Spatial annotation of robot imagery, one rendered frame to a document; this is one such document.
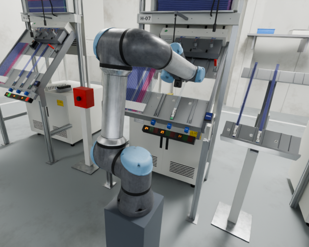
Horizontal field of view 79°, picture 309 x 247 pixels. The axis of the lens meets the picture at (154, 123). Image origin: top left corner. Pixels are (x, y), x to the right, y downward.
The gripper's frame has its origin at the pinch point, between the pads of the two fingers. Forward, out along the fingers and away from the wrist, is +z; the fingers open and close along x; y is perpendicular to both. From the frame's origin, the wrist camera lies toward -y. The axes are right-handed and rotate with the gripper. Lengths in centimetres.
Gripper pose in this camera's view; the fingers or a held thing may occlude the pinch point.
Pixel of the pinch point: (184, 82)
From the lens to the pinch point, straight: 131.1
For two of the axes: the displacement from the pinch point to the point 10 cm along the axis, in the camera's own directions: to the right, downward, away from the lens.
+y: 2.7, -9.5, 1.4
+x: -9.1, -2.1, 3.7
